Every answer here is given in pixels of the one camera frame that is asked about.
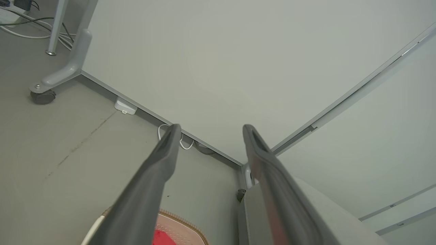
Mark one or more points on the black plug adapter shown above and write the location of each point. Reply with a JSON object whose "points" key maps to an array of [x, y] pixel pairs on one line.
{"points": [[22, 4]]}

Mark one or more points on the red cloth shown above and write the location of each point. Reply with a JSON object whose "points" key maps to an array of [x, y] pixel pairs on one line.
{"points": [[162, 238]]}

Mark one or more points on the black caster wheel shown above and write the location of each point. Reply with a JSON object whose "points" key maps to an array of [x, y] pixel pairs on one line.
{"points": [[43, 97], [241, 195]]}

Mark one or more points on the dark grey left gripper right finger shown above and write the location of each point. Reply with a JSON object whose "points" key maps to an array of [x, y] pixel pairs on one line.
{"points": [[282, 204]]}

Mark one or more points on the grey partition foot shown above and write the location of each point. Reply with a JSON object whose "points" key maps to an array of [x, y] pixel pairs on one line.
{"points": [[73, 64], [247, 175]]}

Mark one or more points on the metal table leg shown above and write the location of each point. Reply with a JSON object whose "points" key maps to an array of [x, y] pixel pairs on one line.
{"points": [[56, 27]]}

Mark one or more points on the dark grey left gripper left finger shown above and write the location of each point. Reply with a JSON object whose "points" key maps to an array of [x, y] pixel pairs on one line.
{"points": [[143, 197]]}

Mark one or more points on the white power adapter box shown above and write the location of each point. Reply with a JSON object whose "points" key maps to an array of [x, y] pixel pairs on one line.
{"points": [[124, 106]]}

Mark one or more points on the large white partition panel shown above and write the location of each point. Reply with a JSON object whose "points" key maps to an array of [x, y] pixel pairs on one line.
{"points": [[221, 51]]}

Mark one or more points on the white partition panel grey frame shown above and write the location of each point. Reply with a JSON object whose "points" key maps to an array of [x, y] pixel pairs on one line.
{"points": [[374, 136]]}

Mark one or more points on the white power strip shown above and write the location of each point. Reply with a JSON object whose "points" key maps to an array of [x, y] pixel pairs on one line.
{"points": [[6, 16]]}

